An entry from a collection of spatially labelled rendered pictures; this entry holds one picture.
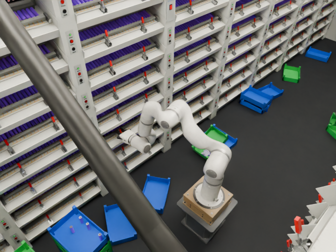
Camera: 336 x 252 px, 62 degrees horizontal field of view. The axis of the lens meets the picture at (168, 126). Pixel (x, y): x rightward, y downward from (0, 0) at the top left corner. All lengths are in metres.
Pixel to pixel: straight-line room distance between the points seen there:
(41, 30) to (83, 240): 1.18
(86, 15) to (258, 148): 2.01
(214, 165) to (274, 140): 1.50
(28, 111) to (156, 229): 1.44
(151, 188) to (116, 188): 2.21
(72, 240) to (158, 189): 0.89
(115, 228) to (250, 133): 1.63
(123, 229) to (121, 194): 2.04
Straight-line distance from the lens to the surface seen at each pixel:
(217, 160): 1.63
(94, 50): 1.68
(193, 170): 2.59
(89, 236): 1.86
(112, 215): 2.36
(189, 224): 2.24
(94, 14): 1.61
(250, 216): 2.43
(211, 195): 1.90
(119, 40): 1.76
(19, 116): 1.64
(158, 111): 1.58
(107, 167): 0.26
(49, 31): 1.50
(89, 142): 0.26
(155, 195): 2.42
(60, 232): 1.92
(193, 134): 1.60
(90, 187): 2.40
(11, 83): 1.54
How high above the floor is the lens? 2.04
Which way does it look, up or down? 43 degrees down
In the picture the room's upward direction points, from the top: 1 degrees clockwise
